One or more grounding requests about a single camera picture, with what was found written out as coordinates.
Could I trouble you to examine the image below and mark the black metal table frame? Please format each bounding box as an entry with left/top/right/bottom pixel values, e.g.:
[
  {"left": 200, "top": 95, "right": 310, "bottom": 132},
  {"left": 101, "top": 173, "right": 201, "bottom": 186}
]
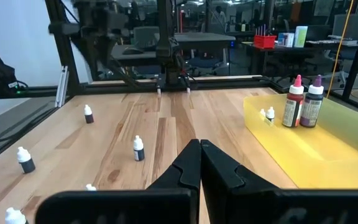
[{"left": 0, "top": 0, "right": 358, "bottom": 111}]

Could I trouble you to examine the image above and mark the red-tipped food coloring bottle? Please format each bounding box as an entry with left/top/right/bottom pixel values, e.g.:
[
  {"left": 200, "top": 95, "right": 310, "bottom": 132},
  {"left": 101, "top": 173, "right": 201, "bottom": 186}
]
[{"left": 282, "top": 74, "right": 305, "bottom": 128}]

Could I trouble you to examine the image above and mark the silver aluminium extrusion bar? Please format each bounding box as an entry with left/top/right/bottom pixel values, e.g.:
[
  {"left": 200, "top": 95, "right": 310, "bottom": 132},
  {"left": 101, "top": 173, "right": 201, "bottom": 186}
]
[{"left": 54, "top": 65, "right": 70, "bottom": 108}]

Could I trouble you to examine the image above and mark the purple-tipped food coloring bottle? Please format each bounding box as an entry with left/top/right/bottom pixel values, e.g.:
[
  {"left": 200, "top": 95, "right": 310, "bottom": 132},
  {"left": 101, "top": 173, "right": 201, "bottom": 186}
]
[{"left": 299, "top": 74, "right": 325, "bottom": 128}]

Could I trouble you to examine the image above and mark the white and blue box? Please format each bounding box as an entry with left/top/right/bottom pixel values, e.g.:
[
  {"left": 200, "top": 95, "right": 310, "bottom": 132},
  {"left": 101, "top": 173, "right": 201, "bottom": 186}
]
[{"left": 277, "top": 32, "right": 295, "bottom": 48}]

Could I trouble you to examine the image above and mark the grey desk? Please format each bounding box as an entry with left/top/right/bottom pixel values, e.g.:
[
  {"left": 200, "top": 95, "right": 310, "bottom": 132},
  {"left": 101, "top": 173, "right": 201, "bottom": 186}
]
[{"left": 112, "top": 32, "right": 236, "bottom": 68}]

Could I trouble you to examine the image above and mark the person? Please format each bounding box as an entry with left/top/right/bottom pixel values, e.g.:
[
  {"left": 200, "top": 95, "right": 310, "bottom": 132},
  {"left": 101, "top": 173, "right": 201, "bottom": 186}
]
[{"left": 211, "top": 5, "right": 227, "bottom": 34}]

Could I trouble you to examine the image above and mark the grey office chair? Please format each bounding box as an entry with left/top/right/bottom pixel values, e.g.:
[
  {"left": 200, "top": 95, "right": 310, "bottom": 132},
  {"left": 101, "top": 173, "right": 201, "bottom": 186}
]
[
  {"left": 132, "top": 26, "right": 161, "bottom": 50},
  {"left": 328, "top": 14, "right": 358, "bottom": 88}
]

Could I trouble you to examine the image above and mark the yellow extension cord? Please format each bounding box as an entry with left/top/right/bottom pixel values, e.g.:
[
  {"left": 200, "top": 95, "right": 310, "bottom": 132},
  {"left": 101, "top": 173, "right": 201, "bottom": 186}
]
[{"left": 326, "top": 0, "right": 356, "bottom": 99}]

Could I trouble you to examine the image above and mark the green and white box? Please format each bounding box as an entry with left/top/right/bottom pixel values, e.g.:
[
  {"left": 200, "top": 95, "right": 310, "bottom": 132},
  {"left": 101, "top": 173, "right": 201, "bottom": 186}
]
[{"left": 293, "top": 26, "right": 309, "bottom": 49}]

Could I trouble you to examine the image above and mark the small grape purple dropper bottle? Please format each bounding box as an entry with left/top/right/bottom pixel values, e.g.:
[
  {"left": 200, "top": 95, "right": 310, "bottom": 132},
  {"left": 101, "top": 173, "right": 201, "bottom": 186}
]
[{"left": 16, "top": 146, "right": 36, "bottom": 174}]

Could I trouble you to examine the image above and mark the red pen bin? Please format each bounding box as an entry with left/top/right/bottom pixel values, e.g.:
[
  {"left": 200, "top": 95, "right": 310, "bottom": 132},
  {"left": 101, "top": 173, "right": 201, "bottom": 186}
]
[{"left": 253, "top": 24, "right": 277, "bottom": 50}]

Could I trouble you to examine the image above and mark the yellow translucent plastic bin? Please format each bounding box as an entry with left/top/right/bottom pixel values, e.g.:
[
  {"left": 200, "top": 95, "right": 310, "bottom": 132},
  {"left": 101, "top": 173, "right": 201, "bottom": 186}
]
[{"left": 243, "top": 93, "right": 358, "bottom": 190}]

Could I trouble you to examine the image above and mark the black desk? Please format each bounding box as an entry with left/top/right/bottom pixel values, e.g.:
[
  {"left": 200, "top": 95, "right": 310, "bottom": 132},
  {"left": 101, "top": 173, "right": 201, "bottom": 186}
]
[{"left": 247, "top": 40, "right": 358, "bottom": 111}]

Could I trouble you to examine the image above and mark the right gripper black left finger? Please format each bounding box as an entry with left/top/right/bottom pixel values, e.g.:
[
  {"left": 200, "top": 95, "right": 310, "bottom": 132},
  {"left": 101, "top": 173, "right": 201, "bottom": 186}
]
[{"left": 35, "top": 138, "right": 201, "bottom": 224}]

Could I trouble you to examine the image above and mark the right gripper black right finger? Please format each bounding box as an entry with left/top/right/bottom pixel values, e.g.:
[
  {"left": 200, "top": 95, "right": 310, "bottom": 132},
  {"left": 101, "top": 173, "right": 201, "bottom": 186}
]
[{"left": 200, "top": 139, "right": 358, "bottom": 224}]

